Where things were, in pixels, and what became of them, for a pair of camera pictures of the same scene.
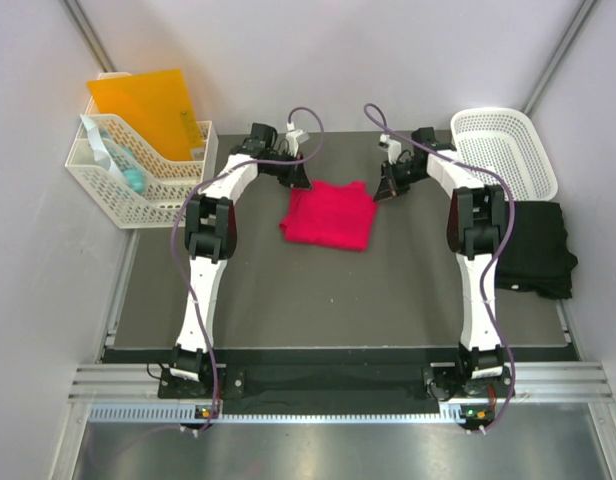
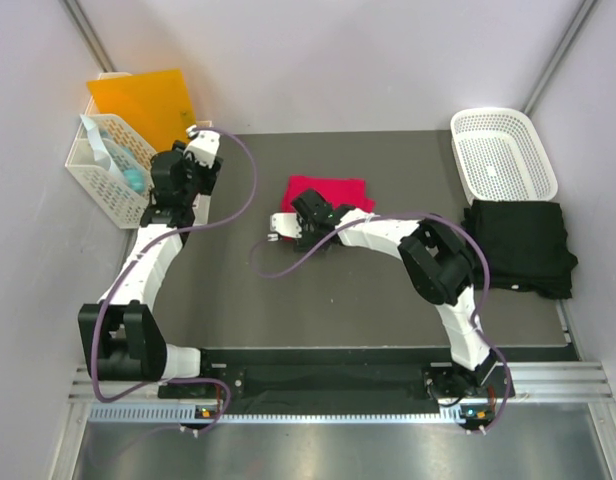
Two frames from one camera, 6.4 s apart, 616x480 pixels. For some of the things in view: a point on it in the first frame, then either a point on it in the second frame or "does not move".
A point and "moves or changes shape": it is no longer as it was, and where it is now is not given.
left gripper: (297, 176) -> (208, 175)
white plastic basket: (503, 139) does not move
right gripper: (386, 188) -> (304, 244)
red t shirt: (331, 215) moves or changes shape
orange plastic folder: (154, 105) does not move
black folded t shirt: (536, 256) does not move
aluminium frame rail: (537, 384) does not move
